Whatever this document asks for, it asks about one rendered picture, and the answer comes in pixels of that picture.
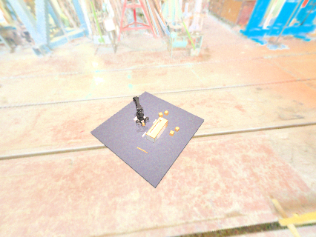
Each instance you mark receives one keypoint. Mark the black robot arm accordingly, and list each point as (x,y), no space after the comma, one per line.
(139,108)

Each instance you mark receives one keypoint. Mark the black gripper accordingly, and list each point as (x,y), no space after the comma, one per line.
(141,119)

